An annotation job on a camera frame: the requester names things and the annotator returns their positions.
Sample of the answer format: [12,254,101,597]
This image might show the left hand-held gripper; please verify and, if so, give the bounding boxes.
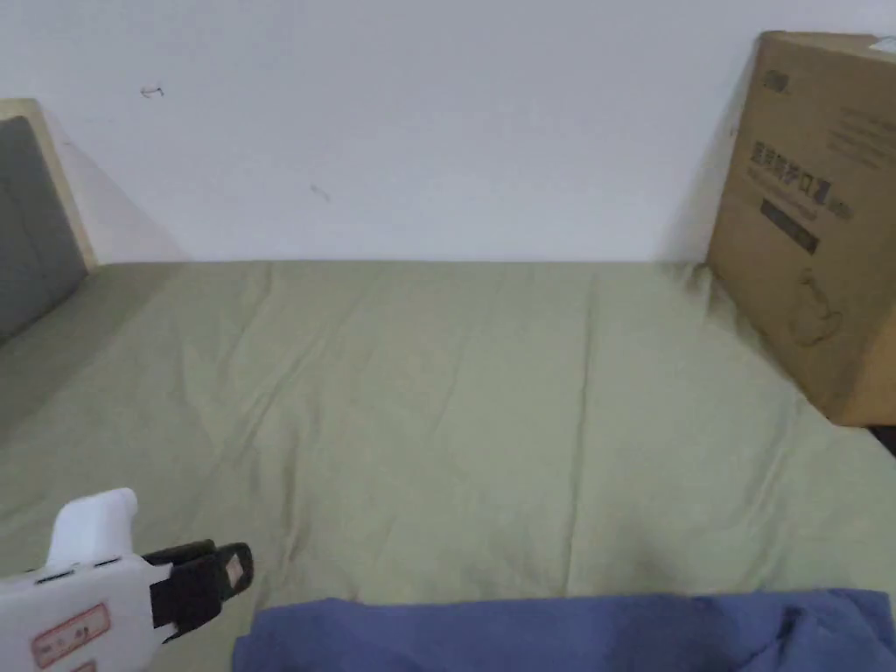
[0,487,254,672]

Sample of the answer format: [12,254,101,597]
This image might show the bed with pale green sheet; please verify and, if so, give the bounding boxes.
[0,260,896,672]

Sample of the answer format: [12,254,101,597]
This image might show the blue shirt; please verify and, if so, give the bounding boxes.
[232,589,896,672]

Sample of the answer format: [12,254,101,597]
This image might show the grey padded headboard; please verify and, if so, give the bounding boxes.
[0,98,101,346]

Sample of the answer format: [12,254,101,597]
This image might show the large brown cardboard carton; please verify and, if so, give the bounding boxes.
[705,31,896,427]

